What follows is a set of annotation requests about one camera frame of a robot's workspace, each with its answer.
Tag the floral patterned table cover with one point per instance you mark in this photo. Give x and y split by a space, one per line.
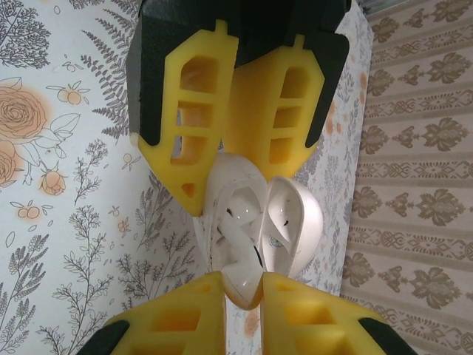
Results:
55 222

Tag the white earbud charging case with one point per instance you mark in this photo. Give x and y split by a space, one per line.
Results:
305 222

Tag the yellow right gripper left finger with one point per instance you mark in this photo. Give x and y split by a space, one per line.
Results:
166 325

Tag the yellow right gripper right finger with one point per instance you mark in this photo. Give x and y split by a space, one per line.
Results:
295 333

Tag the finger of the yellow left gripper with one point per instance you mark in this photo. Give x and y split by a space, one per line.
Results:
255 111
162 155

